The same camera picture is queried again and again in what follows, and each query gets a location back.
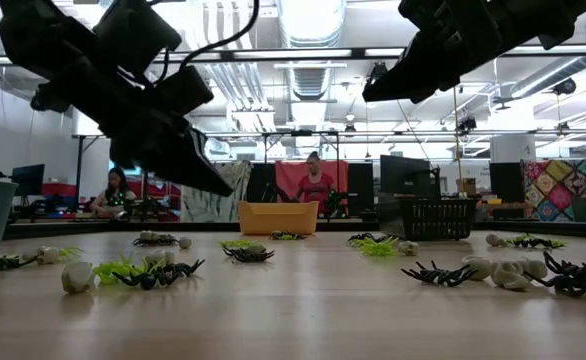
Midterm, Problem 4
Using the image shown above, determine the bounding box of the yellow plastic bin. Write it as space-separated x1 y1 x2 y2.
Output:
237 200 320 236

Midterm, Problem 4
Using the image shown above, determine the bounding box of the leaf print cloth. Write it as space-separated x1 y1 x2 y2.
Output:
181 160 253 224

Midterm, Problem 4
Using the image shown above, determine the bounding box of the colourful patchwork quilt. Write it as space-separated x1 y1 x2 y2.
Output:
521 158 586 224

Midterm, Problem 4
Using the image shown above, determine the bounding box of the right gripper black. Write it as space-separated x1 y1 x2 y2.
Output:
362 0 504 105

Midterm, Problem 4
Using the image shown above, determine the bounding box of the silver ventilation duct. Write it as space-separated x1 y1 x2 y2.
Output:
276 0 348 49

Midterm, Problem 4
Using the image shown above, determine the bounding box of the black mesh basket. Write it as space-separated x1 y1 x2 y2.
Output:
376 197 478 242

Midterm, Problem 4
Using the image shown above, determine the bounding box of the seated person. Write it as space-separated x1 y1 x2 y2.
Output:
90 167 138 220

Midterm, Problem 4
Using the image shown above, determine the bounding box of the black overhead light bar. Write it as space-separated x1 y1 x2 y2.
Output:
0 46 586 65

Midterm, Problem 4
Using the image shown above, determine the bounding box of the black aluminium table frame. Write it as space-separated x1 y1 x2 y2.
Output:
2 218 586 240

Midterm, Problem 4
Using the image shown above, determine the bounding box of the black metal frame rack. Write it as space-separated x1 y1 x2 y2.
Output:
75 130 342 221

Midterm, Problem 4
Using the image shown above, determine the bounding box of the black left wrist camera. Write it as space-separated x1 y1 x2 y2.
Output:
153 64 216 117

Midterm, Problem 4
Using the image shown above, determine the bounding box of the black upright panel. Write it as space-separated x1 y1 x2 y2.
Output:
347 162 375 217
246 163 278 204

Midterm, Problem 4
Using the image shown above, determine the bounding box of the red cloth backdrop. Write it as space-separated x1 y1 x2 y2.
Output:
275 159 349 204

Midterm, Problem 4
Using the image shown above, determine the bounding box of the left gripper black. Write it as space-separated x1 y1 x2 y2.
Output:
29 54 234 196

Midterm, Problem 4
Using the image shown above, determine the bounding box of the standing person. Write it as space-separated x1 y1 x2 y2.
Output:
292 151 337 204

